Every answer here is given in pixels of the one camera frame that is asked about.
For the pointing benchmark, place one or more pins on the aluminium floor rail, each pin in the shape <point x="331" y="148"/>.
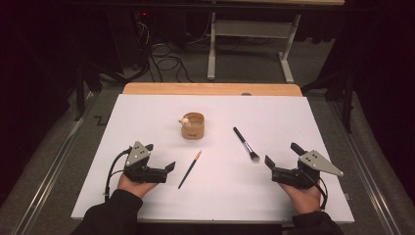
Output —
<point x="368" y="169"/>
<point x="49" y="181"/>

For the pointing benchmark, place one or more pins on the black computer case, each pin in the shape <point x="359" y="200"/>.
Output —
<point x="129" y="39"/>

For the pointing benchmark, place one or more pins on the thin black orange-tipped brush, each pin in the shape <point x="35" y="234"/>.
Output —
<point x="190" y="169"/>

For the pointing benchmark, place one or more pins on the round wooden brush holder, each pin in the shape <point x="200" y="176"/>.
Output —
<point x="193" y="129"/>

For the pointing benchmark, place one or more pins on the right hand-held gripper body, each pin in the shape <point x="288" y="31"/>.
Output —
<point x="316" y="163"/>

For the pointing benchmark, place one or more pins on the person's right hand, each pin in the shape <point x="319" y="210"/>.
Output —
<point x="303" y="199"/>

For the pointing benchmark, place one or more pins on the white table board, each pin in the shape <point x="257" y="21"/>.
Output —
<point x="215" y="196"/>

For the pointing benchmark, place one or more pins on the white metal desk frame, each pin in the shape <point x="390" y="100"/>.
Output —
<point x="212" y="49"/>

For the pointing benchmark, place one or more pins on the black stand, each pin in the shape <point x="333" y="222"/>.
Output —
<point x="81" y="91"/>
<point x="347" y="101"/>

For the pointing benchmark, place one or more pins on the black makeup brush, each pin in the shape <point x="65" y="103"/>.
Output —
<point x="246" y="144"/>

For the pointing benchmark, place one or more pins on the person's left hand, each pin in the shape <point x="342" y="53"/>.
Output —
<point x="133" y="188"/>

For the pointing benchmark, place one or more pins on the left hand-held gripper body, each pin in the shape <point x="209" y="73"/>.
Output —
<point x="138" y="155"/>

